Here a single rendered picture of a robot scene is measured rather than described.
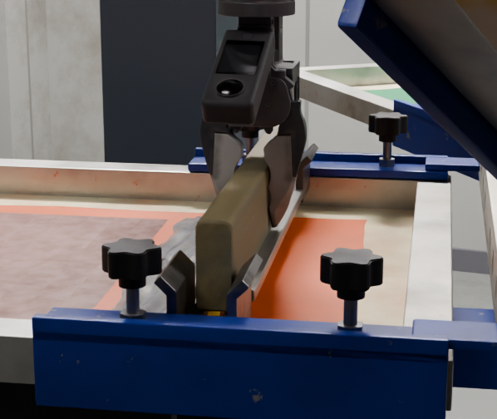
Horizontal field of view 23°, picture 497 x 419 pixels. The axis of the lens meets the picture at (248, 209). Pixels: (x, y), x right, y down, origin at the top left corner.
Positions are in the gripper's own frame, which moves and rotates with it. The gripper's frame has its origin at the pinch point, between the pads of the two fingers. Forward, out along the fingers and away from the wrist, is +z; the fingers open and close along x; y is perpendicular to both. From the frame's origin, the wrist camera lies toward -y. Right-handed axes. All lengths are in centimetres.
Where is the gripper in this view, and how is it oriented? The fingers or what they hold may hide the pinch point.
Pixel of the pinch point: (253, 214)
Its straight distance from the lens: 114.9
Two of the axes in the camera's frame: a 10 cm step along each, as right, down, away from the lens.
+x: -9.9, -0.4, 1.5
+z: 0.0, 9.7, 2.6
